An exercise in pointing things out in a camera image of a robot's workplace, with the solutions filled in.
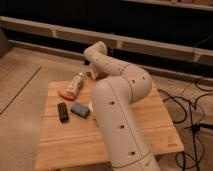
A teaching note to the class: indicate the black remote control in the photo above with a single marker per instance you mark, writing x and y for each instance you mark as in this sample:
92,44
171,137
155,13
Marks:
63,114

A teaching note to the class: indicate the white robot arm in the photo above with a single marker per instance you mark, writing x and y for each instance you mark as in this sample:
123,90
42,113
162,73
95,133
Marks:
111,100

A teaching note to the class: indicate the wooden table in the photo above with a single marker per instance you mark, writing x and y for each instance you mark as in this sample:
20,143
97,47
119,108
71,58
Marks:
79,142

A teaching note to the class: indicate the blue sponge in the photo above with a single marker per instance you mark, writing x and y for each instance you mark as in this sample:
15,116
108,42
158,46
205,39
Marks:
80,110

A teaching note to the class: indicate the white plastic bottle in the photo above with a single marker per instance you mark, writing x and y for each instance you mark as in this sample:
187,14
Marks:
75,85

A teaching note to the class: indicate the wooden shelf rail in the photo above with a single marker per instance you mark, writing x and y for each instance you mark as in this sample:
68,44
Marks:
148,47

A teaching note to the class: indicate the orange carrot toy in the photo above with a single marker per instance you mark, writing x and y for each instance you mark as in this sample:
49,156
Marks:
65,96

